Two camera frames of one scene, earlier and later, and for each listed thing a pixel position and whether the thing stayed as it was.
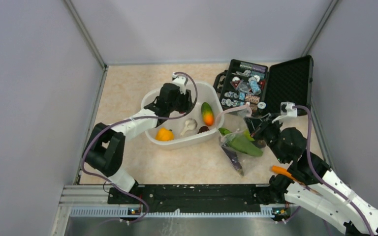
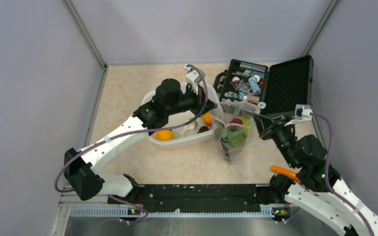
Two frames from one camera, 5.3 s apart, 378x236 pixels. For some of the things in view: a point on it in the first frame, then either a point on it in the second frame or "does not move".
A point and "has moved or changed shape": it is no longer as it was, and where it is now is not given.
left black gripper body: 181,103 → 190,101
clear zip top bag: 236,138 has moved or changed shape
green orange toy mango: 207,113 does not move
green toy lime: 247,134 has moved or changed shape
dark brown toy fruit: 203,129 does not move
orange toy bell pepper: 163,134 does not move
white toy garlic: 190,125 does not move
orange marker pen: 278,170 does not move
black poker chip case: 265,88 does not move
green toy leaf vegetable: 240,143 has moved or changed shape
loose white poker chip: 261,105 does not move
